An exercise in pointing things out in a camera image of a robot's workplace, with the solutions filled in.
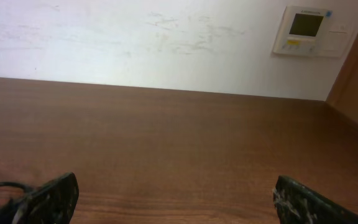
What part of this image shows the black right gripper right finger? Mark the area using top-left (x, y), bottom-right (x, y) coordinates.
top-left (273, 175), bottom-right (358, 224)

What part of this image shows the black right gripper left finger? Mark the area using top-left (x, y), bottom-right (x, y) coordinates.
top-left (0, 172), bottom-right (79, 224)

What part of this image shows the thin black usb cable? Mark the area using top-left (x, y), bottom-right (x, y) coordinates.
top-left (0, 172), bottom-right (35, 200)

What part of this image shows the white wall control panel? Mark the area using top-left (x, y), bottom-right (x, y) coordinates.
top-left (272, 6), bottom-right (352, 58)

